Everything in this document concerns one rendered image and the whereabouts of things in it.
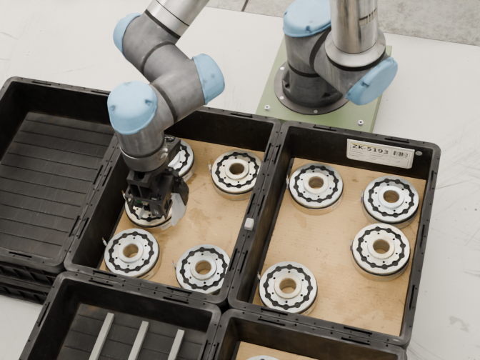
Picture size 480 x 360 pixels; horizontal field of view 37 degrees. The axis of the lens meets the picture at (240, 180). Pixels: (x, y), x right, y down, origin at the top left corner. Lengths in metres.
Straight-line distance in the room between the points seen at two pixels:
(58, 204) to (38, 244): 0.09
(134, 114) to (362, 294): 0.52
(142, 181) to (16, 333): 0.49
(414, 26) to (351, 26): 1.58
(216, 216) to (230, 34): 0.64
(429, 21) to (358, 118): 1.36
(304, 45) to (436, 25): 1.47
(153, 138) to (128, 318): 0.36
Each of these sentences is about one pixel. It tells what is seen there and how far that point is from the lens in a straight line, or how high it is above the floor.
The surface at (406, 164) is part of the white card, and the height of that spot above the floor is 0.87.
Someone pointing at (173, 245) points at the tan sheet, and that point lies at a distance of 1.37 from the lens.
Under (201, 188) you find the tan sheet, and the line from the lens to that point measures 1.43.
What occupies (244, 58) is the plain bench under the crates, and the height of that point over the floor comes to 0.70.
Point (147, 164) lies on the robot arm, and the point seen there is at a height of 1.07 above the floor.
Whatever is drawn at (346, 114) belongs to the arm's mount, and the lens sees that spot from 1.61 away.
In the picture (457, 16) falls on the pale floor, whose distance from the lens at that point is 2.95.
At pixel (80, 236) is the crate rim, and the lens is 1.33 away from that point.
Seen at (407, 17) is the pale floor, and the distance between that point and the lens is 2.93.
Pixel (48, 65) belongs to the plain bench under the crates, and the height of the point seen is 0.70.
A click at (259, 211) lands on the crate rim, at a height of 0.92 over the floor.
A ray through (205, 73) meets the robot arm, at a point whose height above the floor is 1.17.
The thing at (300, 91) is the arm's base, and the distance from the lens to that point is 1.60.
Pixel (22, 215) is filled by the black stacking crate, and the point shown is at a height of 0.83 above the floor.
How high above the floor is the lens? 2.01
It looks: 56 degrees down
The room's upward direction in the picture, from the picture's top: 10 degrees counter-clockwise
